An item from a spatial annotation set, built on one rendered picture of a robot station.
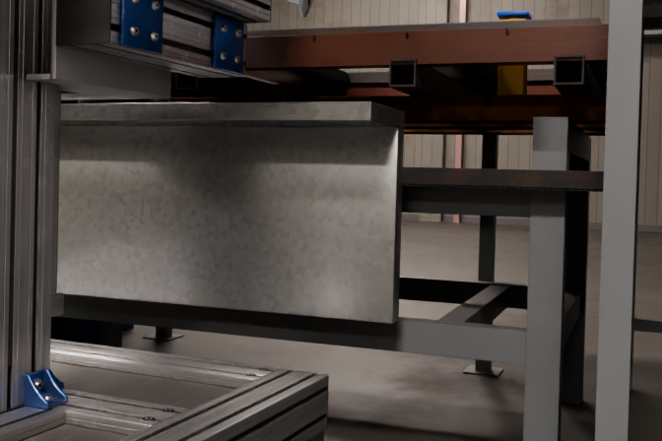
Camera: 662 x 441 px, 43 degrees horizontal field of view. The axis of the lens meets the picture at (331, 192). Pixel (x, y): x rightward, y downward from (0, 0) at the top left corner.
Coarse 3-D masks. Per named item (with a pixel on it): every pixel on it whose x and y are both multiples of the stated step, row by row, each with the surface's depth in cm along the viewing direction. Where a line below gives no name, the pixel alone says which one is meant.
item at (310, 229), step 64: (64, 128) 172; (128, 128) 167; (192, 128) 162; (256, 128) 157; (320, 128) 152; (384, 128) 148; (64, 192) 172; (128, 192) 167; (192, 192) 162; (256, 192) 157; (320, 192) 152; (384, 192) 148; (64, 256) 172; (128, 256) 167; (192, 256) 162; (256, 256) 157; (320, 256) 153; (384, 256) 148; (384, 320) 148
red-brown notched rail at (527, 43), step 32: (384, 32) 152; (416, 32) 150; (448, 32) 148; (480, 32) 146; (512, 32) 144; (544, 32) 142; (576, 32) 140; (608, 32) 139; (256, 64) 161; (288, 64) 159; (320, 64) 156; (352, 64) 154; (384, 64) 152; (448, 64) 149; (480, 64) 148; (512, 64) 147; (544, 64) 146
